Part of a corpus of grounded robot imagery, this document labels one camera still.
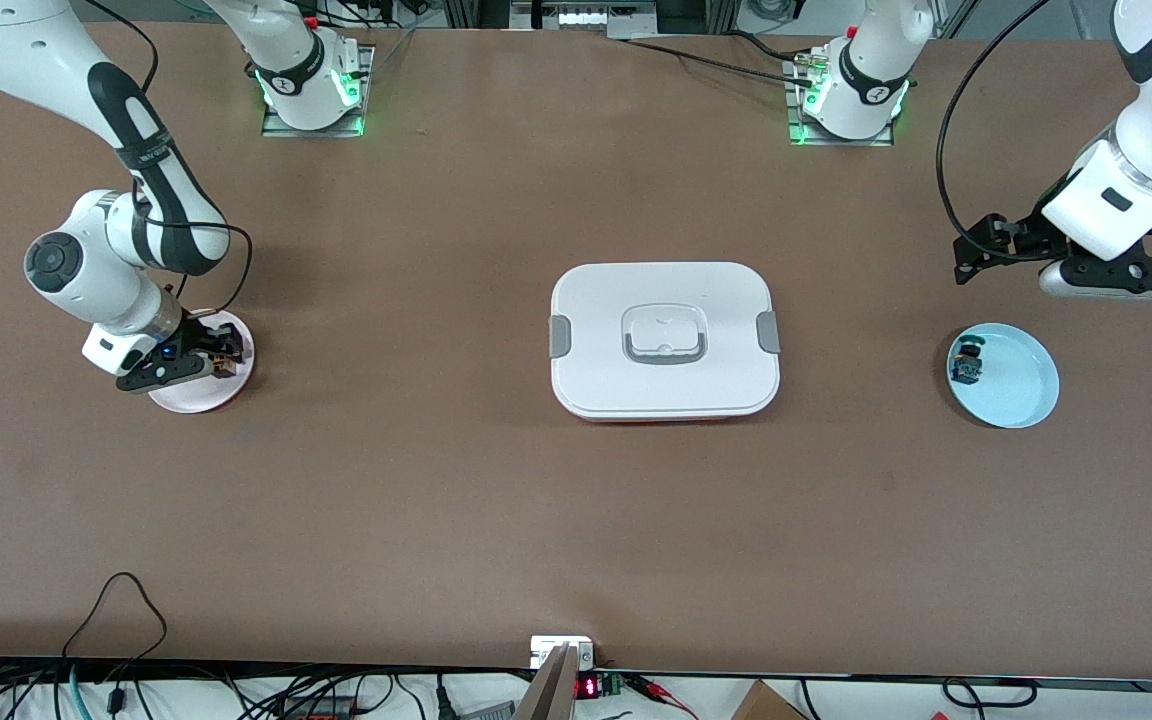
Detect black cable to arm base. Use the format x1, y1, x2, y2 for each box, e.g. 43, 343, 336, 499
624, 36, 819, 87

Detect pink round plate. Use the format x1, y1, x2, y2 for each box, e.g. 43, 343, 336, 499
146, 309, 256, 415

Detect white power strip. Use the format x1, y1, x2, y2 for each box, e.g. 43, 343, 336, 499
510, 0, 660, 32

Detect brown cardboard box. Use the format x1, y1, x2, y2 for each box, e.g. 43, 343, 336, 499
730, 679, 809, 720

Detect white lunch box grey clips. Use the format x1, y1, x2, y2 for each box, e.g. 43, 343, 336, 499
548, 261, 782, 423

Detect grey aluminium bar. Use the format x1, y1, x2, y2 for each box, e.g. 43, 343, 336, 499
513, 644, 580, 720

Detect thin black looped cable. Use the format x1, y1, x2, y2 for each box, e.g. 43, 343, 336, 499
61, 571, 170, 663

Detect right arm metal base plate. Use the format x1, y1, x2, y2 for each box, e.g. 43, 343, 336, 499
261, 42, 377, 138

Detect light blue round plate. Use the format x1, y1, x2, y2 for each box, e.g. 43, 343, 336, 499
945, 322, 1061, 430

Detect small white box device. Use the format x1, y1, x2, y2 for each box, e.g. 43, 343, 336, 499
529, 635, 596, 671

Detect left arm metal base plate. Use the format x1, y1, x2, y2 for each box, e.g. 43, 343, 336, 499
786, 50, 899, 148

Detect blue switch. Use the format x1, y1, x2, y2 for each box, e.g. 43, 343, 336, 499
950, 339, 988, 388

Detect red black clip leads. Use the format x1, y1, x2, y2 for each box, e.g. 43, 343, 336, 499
624, 674, 699, 720

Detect black coiled cable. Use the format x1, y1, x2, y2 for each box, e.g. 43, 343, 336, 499
940, 677, 1039, 713

